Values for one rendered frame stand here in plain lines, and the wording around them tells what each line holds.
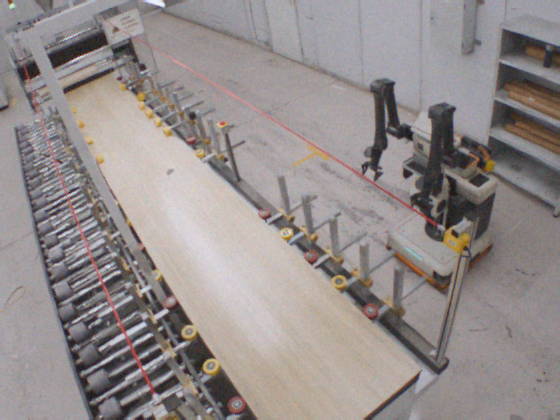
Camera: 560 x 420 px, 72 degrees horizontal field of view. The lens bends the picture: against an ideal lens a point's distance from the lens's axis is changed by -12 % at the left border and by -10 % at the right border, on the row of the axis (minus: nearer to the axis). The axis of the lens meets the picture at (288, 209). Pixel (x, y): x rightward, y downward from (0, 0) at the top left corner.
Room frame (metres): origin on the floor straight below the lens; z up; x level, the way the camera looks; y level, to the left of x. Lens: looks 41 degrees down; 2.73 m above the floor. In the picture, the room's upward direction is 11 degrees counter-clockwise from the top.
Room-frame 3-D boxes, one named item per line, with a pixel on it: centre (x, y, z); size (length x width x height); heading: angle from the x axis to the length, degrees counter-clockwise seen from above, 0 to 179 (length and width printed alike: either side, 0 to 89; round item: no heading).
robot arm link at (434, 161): (1.80, -0.84, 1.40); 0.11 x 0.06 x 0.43; 28
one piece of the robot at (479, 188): (2.25, -1.24, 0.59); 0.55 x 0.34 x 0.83; 28
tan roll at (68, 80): (5.28, 2.28, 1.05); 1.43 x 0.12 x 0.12; 118
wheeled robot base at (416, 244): (2.21, -1.16, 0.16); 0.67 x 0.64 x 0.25; 118
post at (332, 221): (1.68, -0.23, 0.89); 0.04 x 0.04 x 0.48; 28
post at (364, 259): (1.46, -0.34, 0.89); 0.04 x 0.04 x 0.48; 28
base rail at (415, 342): (3.18, 0.56, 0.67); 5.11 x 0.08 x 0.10; 28
